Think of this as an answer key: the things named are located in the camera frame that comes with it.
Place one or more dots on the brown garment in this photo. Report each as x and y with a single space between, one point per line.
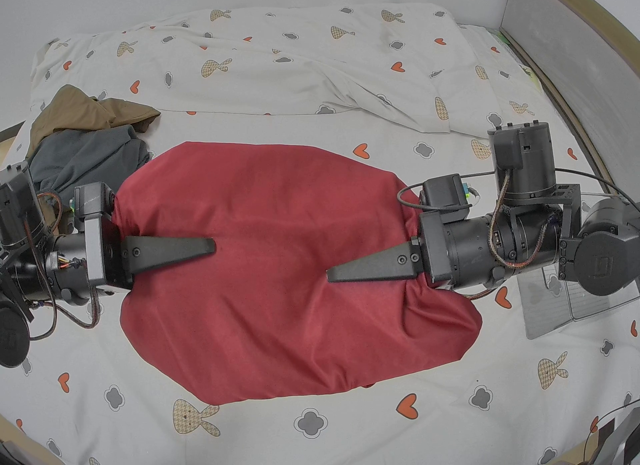
80 107

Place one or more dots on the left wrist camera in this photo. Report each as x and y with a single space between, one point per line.
95 200

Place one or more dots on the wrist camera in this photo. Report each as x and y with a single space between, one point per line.
95 200
442 193

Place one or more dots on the red shirt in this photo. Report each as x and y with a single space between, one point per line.
280 313

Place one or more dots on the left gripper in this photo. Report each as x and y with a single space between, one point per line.
65 273

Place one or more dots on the grey garment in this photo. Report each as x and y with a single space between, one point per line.
90 158

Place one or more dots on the bed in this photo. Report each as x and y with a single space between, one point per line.
320 428

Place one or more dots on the white printed quilt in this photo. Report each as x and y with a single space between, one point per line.
280 62

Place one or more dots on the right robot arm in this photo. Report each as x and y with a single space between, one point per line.
525 163

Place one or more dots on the clear plastic box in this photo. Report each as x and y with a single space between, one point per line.
545 313

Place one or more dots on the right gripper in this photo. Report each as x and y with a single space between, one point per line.
475 253

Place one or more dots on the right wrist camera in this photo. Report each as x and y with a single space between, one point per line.
442 193

